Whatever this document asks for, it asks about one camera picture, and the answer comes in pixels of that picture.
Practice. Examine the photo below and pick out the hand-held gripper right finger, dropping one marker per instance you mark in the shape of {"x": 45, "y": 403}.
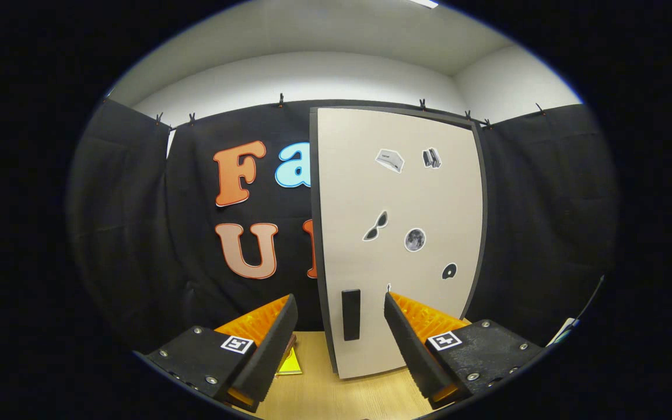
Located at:
{"x": 410, "y": 350}

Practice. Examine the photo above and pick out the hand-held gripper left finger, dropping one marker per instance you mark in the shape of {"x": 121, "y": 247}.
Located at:
{"x": 275, "y": 344}

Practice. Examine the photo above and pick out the beige shoe cabinet door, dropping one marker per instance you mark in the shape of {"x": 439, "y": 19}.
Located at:
{"x": 359, "y": 245}

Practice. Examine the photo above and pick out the grey shoe cabinet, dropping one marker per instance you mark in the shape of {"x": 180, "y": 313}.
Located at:
{"x": 314, "y": 204}

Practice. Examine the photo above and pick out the yellow book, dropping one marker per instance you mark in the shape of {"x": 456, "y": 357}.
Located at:
{"x": 290, "y": 364}

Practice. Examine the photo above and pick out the white paper sheets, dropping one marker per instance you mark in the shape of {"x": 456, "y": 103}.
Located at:
{"x": 563, "y": 326}

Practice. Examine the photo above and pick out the black backdrop cloth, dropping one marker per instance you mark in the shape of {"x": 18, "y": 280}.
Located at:
{"x": 546, "y": 233}

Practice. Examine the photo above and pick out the row of black cloth clips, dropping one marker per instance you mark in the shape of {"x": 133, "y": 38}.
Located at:
{"x": 281, "y": 99}

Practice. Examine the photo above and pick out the ceiling light panel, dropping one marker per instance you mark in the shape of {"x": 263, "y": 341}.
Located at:
{"x": 424, "y": 3}

